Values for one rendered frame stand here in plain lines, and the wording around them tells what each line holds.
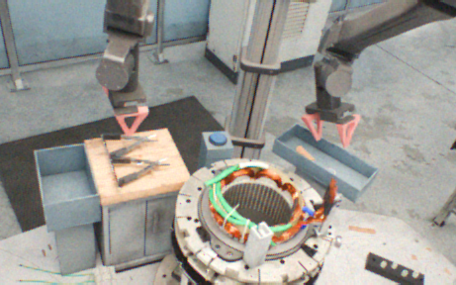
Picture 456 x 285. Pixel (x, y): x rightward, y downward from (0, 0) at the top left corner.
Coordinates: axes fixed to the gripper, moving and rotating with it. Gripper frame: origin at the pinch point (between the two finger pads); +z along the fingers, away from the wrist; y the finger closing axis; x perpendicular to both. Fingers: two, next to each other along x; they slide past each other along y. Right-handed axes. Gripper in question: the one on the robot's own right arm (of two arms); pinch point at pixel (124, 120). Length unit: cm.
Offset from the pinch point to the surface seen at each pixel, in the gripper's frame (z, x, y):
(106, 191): 8.7, -6.9, 11.5
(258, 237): -3.2, 11.8, 40.1
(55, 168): 15.0, -14.7, -4.6
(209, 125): 115, 89, -123
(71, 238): 24.0, -14.5, 9.5
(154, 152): 8.8, 6.4, 2.8
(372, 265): 35, 58, 35
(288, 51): 97, 172, -169
